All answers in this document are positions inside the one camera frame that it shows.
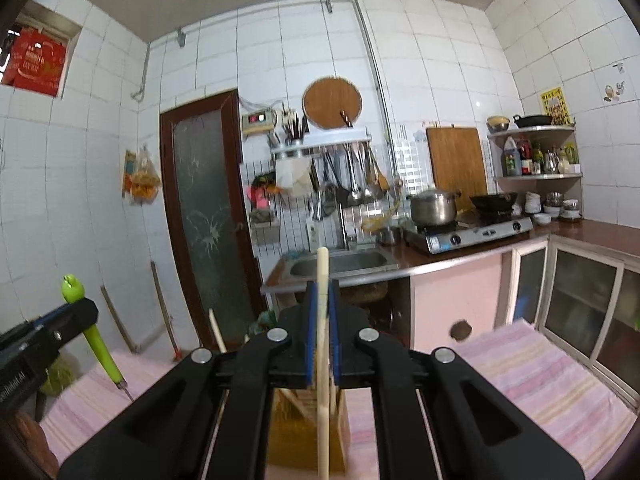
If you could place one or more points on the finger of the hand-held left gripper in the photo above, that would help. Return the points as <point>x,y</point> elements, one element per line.
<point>40,317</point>
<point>75,322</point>

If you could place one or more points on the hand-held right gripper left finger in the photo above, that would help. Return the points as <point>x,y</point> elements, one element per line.
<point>312,340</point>

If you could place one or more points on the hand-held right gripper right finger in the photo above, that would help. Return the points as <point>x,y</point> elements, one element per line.
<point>335,345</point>

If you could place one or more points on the wooden chopstick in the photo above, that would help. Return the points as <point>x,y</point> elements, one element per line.
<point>323,430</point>
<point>217,332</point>

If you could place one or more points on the yellow plastic holder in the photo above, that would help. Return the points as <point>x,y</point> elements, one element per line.
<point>295,435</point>

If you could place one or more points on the row of hanging kitchen utensils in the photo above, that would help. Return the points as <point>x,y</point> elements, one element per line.
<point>355,175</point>

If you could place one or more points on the person's left hand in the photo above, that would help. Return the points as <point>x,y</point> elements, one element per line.
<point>35,445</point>

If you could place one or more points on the yellow green plastic bag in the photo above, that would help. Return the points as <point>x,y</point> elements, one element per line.
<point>57,377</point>

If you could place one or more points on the wooden stick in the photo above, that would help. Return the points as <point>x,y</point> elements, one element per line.
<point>117,320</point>
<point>162,305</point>

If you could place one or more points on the steel sink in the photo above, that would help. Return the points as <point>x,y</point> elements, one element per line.
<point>340,265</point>

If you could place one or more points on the white dish soap bottle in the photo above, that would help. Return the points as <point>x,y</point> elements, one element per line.
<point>312,232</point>

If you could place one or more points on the kitchen counter with cabinets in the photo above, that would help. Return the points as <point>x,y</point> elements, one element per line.
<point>460,290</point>

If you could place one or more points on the pink hanging items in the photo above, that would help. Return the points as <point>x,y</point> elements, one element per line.
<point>261,192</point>

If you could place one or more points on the orange hanging plastic bag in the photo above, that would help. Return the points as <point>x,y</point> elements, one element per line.
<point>142,180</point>

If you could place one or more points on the brown door with frosted glass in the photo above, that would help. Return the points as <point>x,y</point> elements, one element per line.
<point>210,210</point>

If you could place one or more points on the white hanging cloth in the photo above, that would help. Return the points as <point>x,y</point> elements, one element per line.
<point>292,175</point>

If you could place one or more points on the steel gas stove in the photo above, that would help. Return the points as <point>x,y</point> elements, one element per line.
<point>465,237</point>

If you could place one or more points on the steel pot with lid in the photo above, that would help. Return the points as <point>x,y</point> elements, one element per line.
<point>434,207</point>

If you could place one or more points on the pink striped cloth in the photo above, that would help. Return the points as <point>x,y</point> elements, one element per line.
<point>525,385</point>

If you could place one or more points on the steel cutlery cup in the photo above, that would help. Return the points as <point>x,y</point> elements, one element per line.
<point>292,132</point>

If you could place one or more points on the black wok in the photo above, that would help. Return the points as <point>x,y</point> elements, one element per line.
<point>492,202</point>

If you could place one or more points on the rectangular wooden cutting board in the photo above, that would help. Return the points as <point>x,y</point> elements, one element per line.
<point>457,160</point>

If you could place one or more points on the round wooden cutting board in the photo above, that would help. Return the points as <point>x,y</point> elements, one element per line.
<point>330,102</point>

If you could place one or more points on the stack of white bowls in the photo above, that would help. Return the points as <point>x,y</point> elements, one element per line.
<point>540,207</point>

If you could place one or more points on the red cardboard box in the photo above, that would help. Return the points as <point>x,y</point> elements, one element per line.
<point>37,62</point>

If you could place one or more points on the cooking oil bottle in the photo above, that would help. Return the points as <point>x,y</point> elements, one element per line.
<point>511,157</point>

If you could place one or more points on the brown bowl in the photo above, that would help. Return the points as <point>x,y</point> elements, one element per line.
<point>498,122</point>

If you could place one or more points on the row of condiment bottles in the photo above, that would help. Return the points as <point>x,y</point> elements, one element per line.
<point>547,160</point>

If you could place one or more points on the black pan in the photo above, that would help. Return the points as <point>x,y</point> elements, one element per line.
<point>532,120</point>

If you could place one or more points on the white wall rack shelf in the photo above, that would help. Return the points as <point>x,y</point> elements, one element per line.
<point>325,142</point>

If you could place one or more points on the beige electric wall box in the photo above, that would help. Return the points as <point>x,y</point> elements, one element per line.
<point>259,121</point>

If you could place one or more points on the corner wall shelf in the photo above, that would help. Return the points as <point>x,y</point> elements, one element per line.
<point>535,177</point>

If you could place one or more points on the short grey wall pipe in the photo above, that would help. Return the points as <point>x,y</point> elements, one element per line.
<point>145,65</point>

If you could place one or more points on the yellow wall poster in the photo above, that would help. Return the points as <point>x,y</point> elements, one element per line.
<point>556,106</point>

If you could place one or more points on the wall decals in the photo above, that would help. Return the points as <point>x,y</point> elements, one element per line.
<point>614,91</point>

